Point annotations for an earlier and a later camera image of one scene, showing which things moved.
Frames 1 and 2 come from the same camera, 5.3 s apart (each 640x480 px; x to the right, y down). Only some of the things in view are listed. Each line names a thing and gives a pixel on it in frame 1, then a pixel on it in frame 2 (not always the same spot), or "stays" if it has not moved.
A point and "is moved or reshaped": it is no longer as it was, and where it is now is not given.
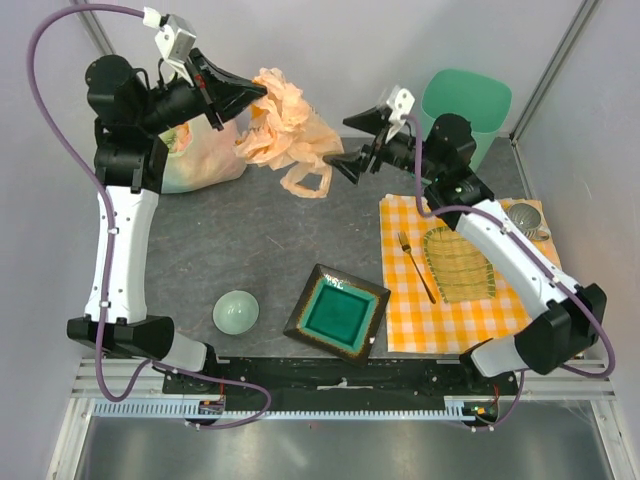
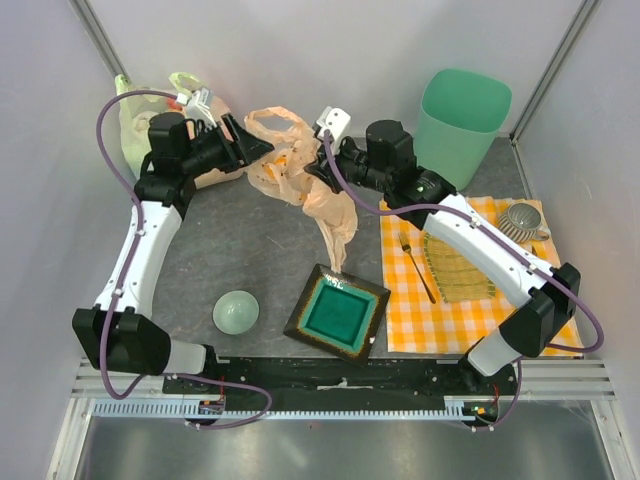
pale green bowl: (236, 312) stays
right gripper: (373, 122) -> (323, 169)
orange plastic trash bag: (286, 133) is moved or reshaped
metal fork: (406, 246) stays
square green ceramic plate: (339, 313) stays
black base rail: (288, 378) stays
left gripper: (207, 76) -> (249, 147)
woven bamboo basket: (460, 272) stays
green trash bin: (483, 100) stays
